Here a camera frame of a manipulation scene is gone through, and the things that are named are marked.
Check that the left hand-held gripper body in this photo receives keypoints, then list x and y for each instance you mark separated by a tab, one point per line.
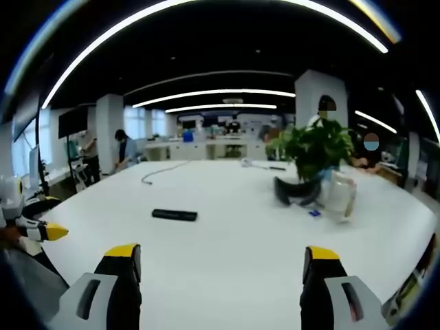
10	197

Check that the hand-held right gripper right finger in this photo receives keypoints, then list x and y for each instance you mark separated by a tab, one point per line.
318	302

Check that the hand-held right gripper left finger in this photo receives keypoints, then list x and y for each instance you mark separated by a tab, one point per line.
123	302

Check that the black remote control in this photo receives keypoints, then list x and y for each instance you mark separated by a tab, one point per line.
174	215

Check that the person's left hand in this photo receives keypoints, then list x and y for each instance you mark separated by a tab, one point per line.
8	236

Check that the white monitor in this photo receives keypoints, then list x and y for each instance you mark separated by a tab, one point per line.
33	166

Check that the black tripod pole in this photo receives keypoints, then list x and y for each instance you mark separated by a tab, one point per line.
43	161

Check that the black monitor on stand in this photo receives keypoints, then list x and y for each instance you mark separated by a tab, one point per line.
74	122

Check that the small blue item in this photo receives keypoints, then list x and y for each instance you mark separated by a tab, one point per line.
315	213

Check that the clear glass jar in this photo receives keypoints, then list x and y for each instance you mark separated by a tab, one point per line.
340	197

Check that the black curved headset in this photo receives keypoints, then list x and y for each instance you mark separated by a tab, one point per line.
292	190

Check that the thin black stick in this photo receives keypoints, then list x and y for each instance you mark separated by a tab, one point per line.
277	168

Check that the green potted plant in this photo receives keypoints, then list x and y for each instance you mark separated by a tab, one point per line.
316	148

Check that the small white object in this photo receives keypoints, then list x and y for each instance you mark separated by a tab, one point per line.
246	162

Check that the white background counter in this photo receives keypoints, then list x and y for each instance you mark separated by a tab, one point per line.
192	149

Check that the blue box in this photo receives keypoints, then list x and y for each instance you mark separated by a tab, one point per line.
188	136

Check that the ceiling light strip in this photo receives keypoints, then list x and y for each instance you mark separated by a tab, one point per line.
93	41
220	106
374	121
213	92
354	24
428	113

